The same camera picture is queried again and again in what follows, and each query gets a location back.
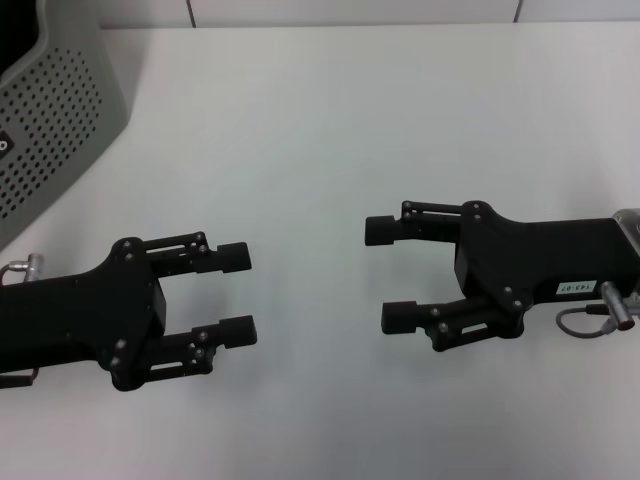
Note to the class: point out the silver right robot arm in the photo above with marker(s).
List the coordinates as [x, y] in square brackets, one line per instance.
[631, 220]

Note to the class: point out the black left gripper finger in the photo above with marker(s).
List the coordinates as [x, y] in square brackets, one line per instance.
[237, 332]
[232, 257]

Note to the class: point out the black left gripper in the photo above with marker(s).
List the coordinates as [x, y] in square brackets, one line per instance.
[75, 315]

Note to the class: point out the grey perforated storage box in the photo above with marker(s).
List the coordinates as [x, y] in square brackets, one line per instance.
[60, 115]

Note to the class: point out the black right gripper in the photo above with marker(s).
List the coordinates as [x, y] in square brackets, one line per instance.
[530, 255]

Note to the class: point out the black storage box latch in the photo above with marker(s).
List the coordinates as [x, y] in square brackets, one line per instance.
[6, 152]

